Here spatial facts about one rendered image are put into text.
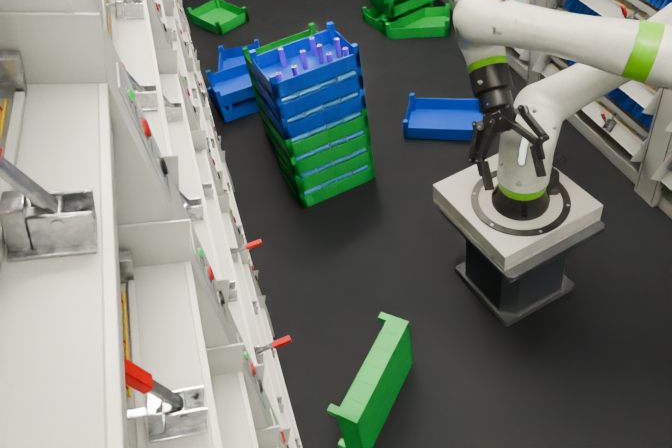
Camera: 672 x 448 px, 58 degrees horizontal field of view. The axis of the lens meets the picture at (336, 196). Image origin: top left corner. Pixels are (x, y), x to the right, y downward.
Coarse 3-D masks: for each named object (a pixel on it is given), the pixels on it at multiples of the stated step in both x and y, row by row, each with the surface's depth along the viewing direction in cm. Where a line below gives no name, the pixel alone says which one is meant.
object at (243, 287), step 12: (228, 204) 144; (228, 216) 145; (228, 228) 141; (228, 240) 138; (240, 264) 133; (240, 276) 130; (240, 288) 128; (252, 312) 123; (252, 324) 121; (252, 336) 118; (264, 360) 115; (264, 372) 113; (264, 384) 111; (276, 408) 107; (288, 432) 100
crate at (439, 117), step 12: (408, 108) 247; (420, 108) 254; (432, 108) 253; (444, 108) 251; (456, 108) 250; (468, 108) 249; (408, 120) 249; (420, 120) 248; (432, 120) 247; (444, 120) 246; (456, 120) 245; (468, 120) 244; (480, 120) 243; (408, 132) 240; (420, 132) 238; (432, 132) 237; (444, 132) 235; (456, 132) 234; (468, 132) 233
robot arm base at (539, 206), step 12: (564, 156) 167; (552, 168) 161; (552, 180) 160; (492, 192) 164; (552, 192) 161; (492, 204) 163; (504, 204) 158; (516, 204) 156; (528, 204) 155; (540, 204) 156; (504, 216) 159; (516, 216) 157; (528, 216) 156
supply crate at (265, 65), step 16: (320, 32) 204; (336, 32) 202; (288, 48) 202; (304, 48) 205; (352, 48) 190; (256, 64) 195; (272, 64) 203; (288, 64) 202; (320, 64) 199; (336, 64) 190; (352, 64) 193; (272, 80) 184; (288, 80) 186; (304, 80) 188; (320, 80) 191
